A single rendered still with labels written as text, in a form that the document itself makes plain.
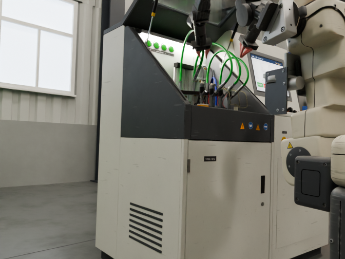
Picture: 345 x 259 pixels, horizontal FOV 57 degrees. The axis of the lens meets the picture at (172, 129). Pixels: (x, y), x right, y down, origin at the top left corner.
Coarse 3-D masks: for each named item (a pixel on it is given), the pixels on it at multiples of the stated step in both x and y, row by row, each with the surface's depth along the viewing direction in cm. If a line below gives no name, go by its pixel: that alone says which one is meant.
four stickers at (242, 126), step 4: (240, 124) 168; (244, 124) 170; (248, 124) 172; (252, 124) 174; (256, 124) 176; (264, 124) 181; (240, 128) 168; (244, 128) 170; (248, 128) 172; (252, 128) 174; (256, 128) 176; (264, 128) 181
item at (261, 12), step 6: (258, 6) 104; (264, 6) 101; (270, 6) 96; (276, 6) 97; (258, 12) 103; (264, 12) 97; (270, 12) 97; (258, 18) 103; (264, 18) 98; (270, 18) 99; (258, 24) 99; (264, 24) 99; (264, 30) 101
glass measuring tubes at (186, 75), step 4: (176, 64) 207; (184, 64) 210; (176, 68) 209; (184, 68) 211; (188, 68) 212; (192, 68) 214; (176, 72) 209; (184, 72) 213; (188, 72) 216; (176, 76) 209; (184, 76) 213; (188, 76) 214; (176, 80) 209; (184, 80) 212; (188, 80) 214; (176, 84) 208; (184, 84) 212; (188, 84) 214; (184, 88) 212; (188, 88) 214; (188, 96) 213; (188, 100) 213
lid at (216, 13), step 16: (144, 0) 177; (160, 0) 182; (176, 0) 186; (192, 0) 189; (224, 0) 197; (128, 16) 184; (144, 16) 187; (160, 16) 191; (176, 16) 195; (224, 16) 210; (160, 32) 203; (176, 32) 207; (192, 32) 212; (208, 32) 217; (224, 32) 221
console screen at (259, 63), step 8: (248, 56) 222; (256, 56) 228; (264, 56) 236; (256, 64) 226; (264, 64) 233; (272, 64) 239; (280, 64) 247; (256, 72) 223; (264, 72) 230; (256, 80) 221; (264, 80) 227; (256, 88) 218; (264, 88) 225; (264, 96) 222; (288, 96) 243
